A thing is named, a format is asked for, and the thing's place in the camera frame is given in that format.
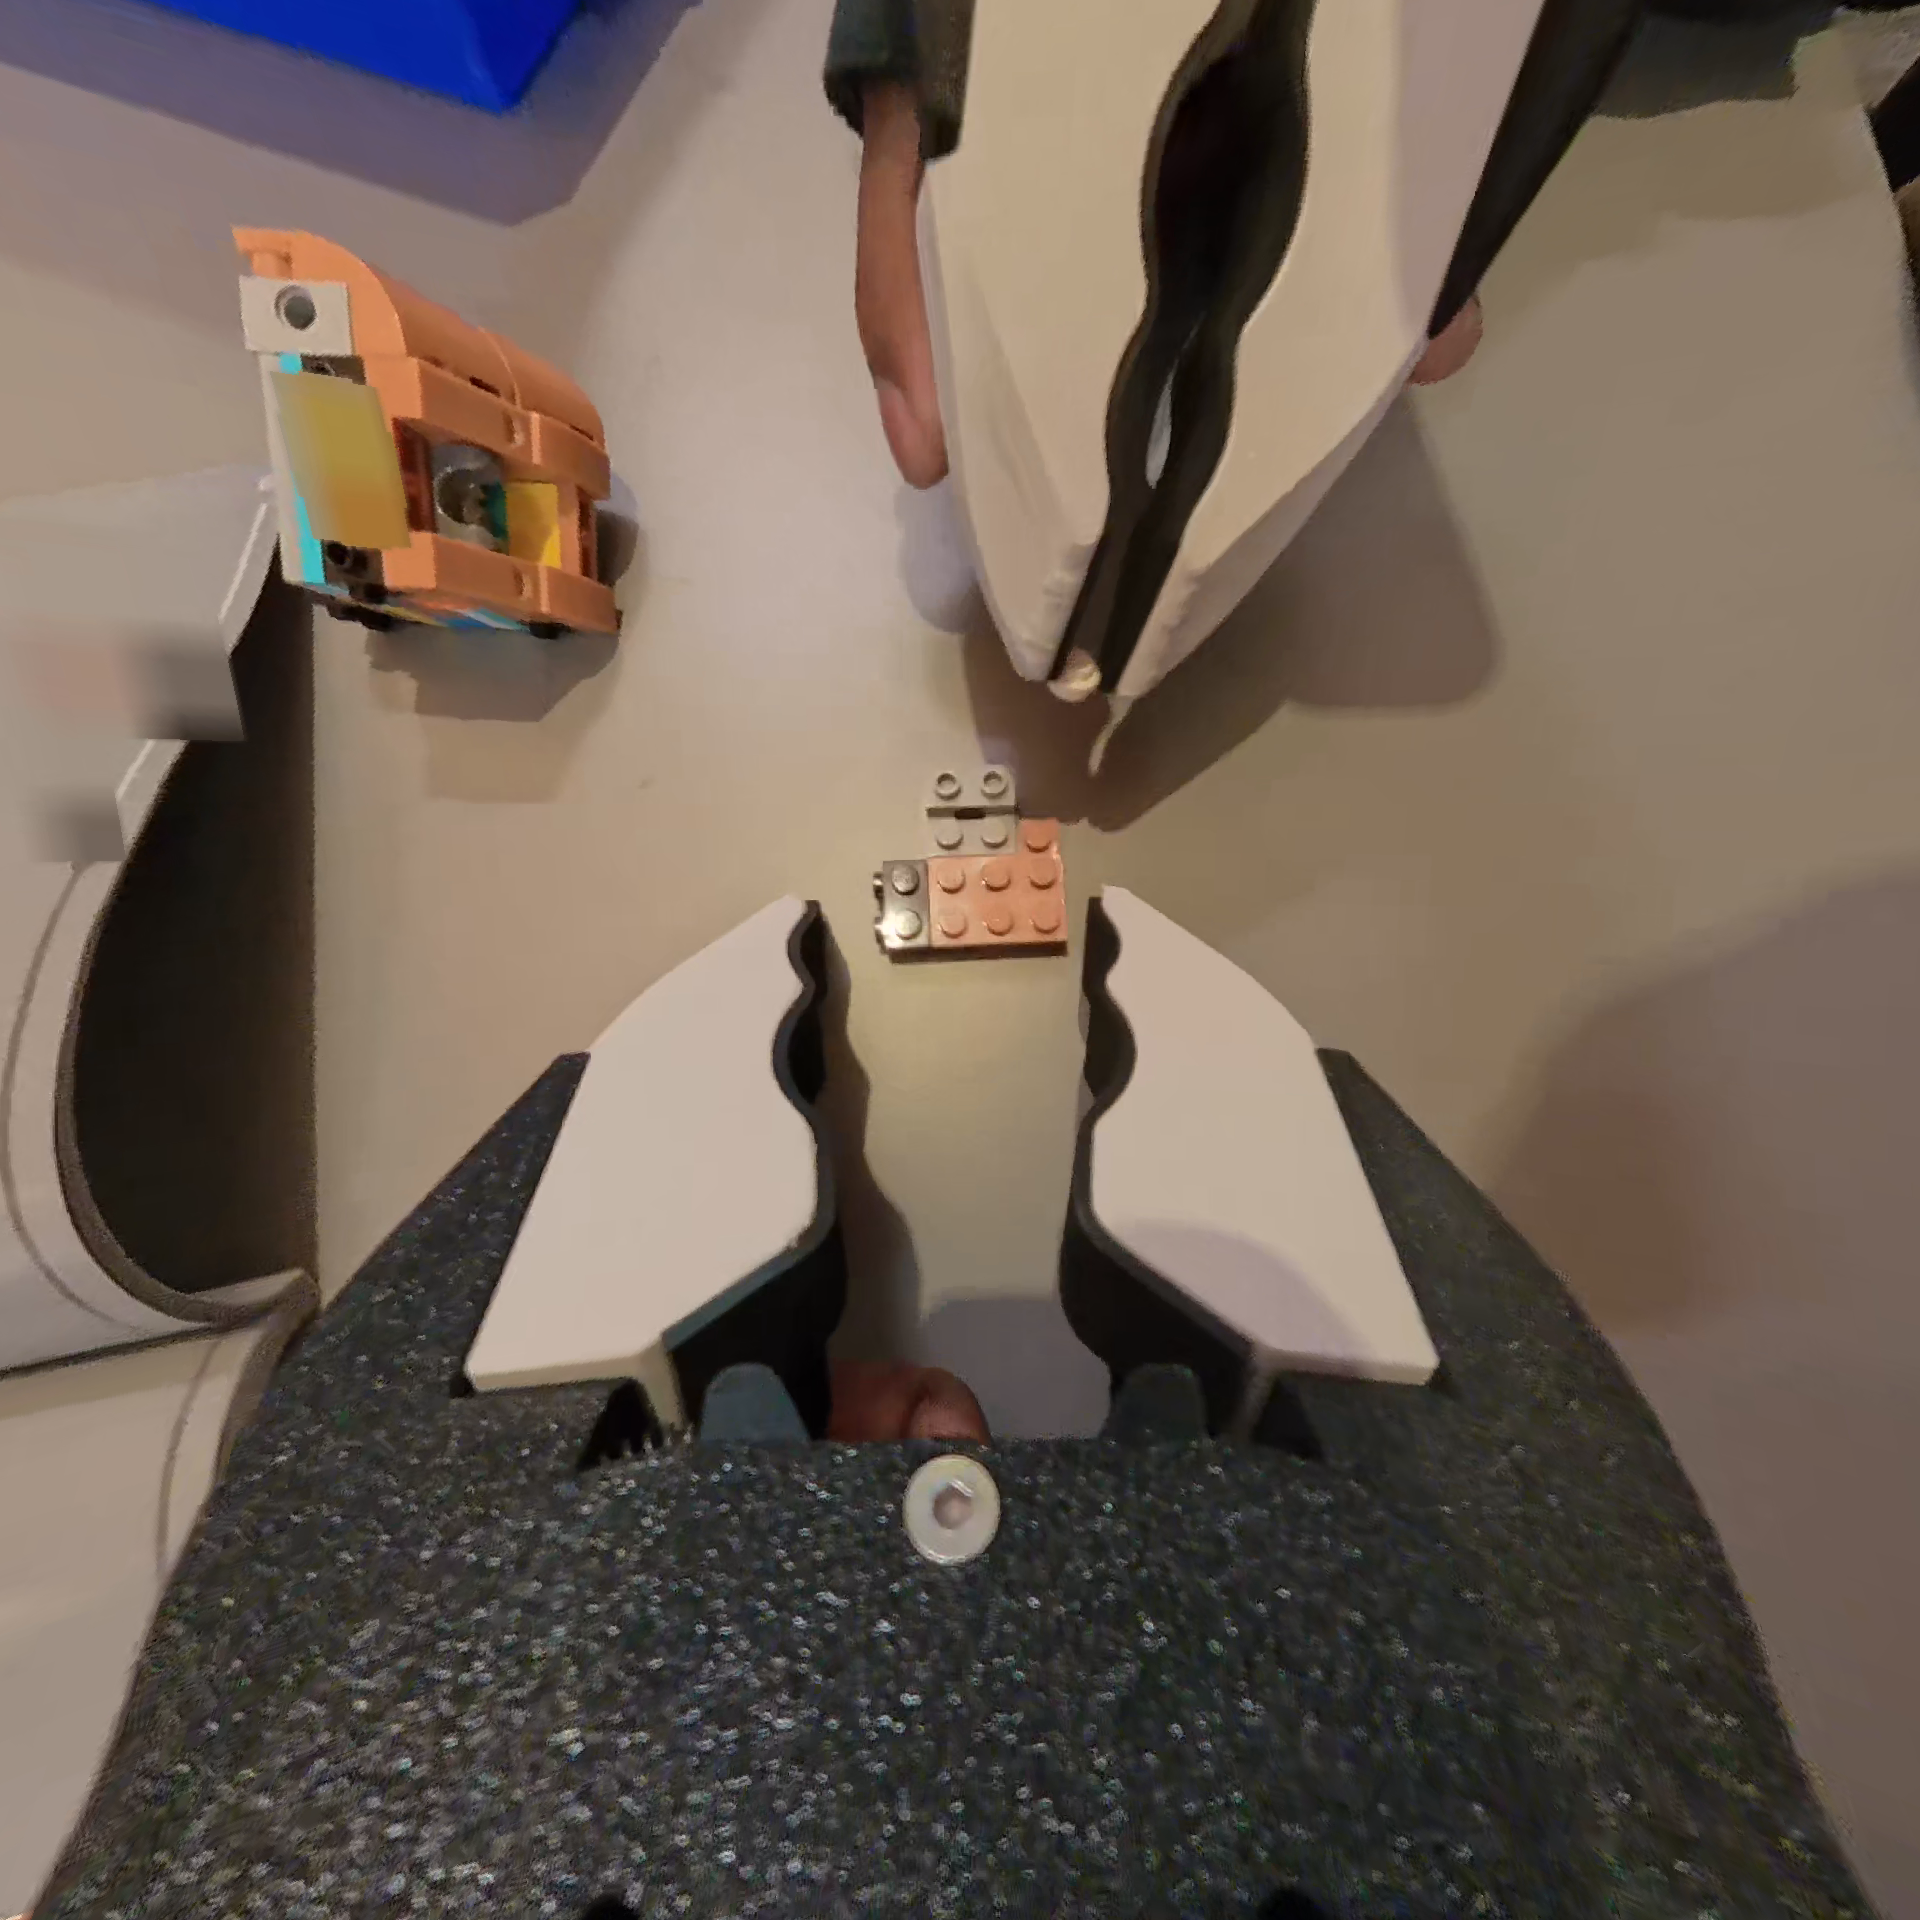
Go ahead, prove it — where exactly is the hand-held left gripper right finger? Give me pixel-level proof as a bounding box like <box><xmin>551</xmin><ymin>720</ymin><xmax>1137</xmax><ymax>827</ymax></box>
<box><xmin>1064</xmin><ymin>881</ymin><xmax>1443</xmax><ymax>1387</ymax></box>

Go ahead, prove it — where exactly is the blue storage bin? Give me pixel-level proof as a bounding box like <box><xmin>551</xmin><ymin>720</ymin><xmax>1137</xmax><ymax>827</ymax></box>
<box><xmin>91</xmin><ymin>0</ymin><xmax>669</xmax><ymax>114</ymax></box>

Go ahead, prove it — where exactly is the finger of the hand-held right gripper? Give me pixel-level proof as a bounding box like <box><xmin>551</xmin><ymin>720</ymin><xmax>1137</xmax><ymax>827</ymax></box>
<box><xmin>918</xmin><ymin>0</ymin><xmax>1256</xmax><ymax>689</ymax></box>
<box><xmin>1109</xmin><ymin>0</ymin><xmax>1641</xmax><ymax>700</ymax></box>

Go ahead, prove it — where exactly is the grey instruction booklet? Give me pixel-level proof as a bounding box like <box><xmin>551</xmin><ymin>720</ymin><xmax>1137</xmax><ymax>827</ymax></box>
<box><xmin>0</xmin><ymin>466</ymin><xmax>325</xmax><ymax>1374</ymax></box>

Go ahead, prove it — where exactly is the orange brick model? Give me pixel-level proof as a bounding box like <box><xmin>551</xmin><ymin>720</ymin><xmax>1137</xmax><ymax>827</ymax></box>
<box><xmin>231</xmin><ymin>226</ymin><xmax>623</xmax><ymax>640</ymax></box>

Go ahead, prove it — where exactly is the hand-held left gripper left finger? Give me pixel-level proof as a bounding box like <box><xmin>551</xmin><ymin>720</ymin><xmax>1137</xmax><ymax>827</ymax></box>
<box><xmin>464</xmin><ymin>896</ymin><xmax>842</xmax><ymax>1395</ymax></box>

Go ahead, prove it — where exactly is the person's right hand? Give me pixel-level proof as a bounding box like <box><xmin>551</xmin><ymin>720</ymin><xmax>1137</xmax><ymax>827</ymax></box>
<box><xmin>855</xmin><ymin>135</ymin><xmax>964</xmax><ymax>489</ymax></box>

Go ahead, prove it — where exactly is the person's left hand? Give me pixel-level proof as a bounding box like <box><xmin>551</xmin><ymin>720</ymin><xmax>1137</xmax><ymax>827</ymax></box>
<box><xmin>830</xmin><ymin>1362</ymin><xmax>991</xmax><ymax>1443</ymax></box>

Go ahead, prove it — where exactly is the grey hinge brick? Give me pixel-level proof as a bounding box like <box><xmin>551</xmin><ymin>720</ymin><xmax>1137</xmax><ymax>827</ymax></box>
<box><xmin>918</xmin><ymin>762</ymin><xmax>1027</xmax><ymax>866</ymax></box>

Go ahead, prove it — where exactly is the grey desk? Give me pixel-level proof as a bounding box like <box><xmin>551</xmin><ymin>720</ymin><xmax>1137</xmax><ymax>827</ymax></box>
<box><xmin>0</xmin><ymin>0</ymin><xmax>1920</xmax><ymax>1920</ymax></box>

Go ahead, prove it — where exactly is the orange brick plate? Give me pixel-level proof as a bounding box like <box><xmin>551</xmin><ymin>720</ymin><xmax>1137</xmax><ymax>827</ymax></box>
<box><xmin>924</xmin><ymin>817</ymin><xmax>1070</xmax><ymax>958</ymax></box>

